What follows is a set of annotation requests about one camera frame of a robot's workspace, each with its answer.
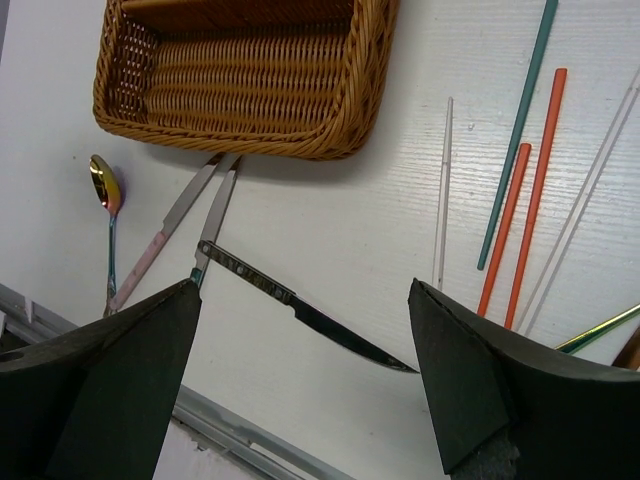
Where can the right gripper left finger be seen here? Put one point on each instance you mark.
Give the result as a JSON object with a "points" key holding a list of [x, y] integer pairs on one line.
{"points": [[95, 403]]}

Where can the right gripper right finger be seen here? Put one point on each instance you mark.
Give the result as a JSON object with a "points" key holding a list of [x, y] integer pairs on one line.
{"points": [[505, 407]]}

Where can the green rainbow fork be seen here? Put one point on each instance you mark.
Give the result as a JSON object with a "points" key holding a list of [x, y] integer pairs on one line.
{"points": [[589, 336]]}

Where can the copper fork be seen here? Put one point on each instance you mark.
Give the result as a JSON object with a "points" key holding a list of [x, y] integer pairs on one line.
{"points": [[629, 356]]}

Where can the gold rainbow spoon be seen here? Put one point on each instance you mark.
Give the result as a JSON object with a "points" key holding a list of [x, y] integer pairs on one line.
{"points": [[110, 195]]}

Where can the short orange chopstick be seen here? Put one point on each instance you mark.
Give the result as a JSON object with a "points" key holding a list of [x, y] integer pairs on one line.
{"points": [[504, 226]]}

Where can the long orange chopstick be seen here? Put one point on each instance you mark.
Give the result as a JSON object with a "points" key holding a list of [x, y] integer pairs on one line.
{"points": [[553, 112]]}

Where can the teal chopstick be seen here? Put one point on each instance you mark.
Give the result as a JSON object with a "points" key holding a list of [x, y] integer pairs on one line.
{"points": [[536, 60]]}

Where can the wicker cutlery tray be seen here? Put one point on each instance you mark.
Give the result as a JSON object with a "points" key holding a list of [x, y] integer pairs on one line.
{"points": [[300, 79]]}

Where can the aluminium table rail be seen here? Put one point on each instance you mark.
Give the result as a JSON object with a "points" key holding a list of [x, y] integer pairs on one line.
{"points": [[265, 453]]}

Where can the pink handled knife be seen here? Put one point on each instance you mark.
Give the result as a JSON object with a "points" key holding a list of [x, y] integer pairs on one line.
{"points": [[170, 223]]}

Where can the dark handled knife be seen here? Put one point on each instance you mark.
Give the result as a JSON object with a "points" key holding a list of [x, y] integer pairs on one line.
{"points": [[303, 311]]}

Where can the green handled knife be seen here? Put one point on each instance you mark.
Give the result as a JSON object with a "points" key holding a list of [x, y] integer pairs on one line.
{"points": [[212, 226]]}

